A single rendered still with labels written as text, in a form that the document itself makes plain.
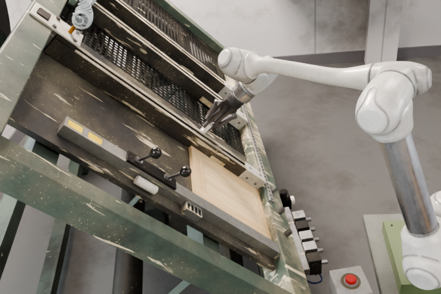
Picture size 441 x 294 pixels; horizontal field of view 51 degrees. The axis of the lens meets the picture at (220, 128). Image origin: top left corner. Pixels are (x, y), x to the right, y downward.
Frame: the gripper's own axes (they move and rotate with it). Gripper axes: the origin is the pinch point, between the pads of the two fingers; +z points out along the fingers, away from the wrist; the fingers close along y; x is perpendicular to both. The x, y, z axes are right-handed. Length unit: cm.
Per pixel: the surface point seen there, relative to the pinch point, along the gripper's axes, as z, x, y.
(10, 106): -2, 60, 73
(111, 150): 4, 45, 40
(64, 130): 6, 46, 56
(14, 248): 191, -68, 0
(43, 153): 12, 52, 58
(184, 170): -7, 50, 20
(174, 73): 4.7, -42.8, 12.0
